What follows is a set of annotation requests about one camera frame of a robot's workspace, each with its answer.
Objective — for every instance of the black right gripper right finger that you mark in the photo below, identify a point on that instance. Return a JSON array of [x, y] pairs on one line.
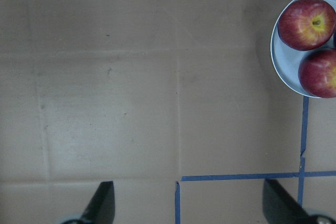
[[279, 207]]

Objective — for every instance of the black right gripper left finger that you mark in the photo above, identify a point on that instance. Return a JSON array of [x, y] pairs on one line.
[[101, 208]]

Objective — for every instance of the red apple on plate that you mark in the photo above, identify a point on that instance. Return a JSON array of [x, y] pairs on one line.
[[317, 73]]

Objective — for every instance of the light blue plate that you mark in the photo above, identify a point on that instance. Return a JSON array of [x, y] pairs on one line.
[[286, 60]]

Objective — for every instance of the red apple with yellow top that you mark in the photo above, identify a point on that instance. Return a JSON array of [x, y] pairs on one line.
[[306, 24]]

